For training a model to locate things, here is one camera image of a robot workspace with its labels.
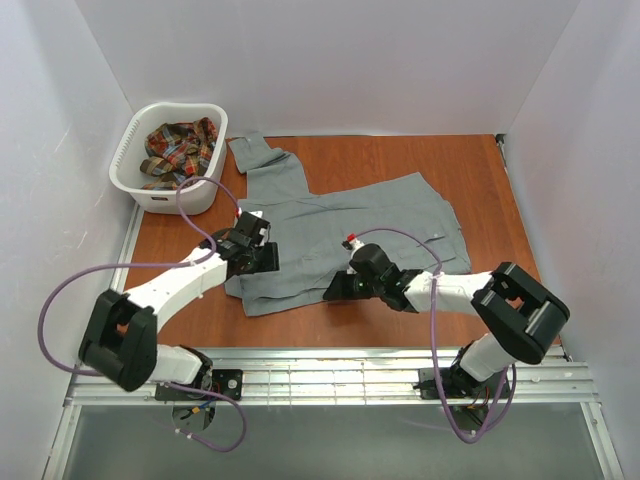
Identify grey long sleeve shirt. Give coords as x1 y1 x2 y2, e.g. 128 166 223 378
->
224 133 471 317

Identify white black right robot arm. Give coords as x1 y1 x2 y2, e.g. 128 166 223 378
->
323 240 570 392

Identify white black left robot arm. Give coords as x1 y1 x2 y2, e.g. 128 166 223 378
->
79 211 279 392

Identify plaid long sleeve shirt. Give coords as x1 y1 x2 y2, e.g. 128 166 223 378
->
139 117 218 190

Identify white plastic laundry basket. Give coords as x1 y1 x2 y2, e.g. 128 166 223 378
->
109 102 228 215

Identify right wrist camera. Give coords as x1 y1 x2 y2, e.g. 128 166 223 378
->
342 233 364 258

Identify aluminium rail frame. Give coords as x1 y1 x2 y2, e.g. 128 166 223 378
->
44 347 623 479

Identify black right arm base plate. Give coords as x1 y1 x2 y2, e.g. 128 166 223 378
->
413 367 501 400

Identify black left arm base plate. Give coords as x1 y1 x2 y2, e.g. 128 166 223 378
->
154 369 244 402

